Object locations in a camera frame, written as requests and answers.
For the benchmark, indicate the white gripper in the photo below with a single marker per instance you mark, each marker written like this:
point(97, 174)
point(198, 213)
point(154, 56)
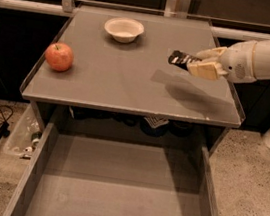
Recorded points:
point(237, 63)

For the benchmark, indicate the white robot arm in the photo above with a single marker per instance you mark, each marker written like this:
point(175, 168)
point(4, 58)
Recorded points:
point(261, 60)

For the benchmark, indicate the black rxbar chocolate wrapper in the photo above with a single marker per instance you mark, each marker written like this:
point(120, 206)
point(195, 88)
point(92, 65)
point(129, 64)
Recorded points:
point(180, 59)

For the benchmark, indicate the grey cabinet counter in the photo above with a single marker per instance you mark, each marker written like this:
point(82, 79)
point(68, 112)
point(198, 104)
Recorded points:
point(136, 77)

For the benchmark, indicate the open grey top drawer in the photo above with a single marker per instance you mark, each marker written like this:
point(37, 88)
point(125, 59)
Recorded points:
point(88, 175)

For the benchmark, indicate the white paper bowl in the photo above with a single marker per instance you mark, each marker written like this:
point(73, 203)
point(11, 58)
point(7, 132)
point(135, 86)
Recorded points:
point(124, 30)

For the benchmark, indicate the red apple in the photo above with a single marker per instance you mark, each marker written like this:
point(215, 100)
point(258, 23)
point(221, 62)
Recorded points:
point(59, 56)

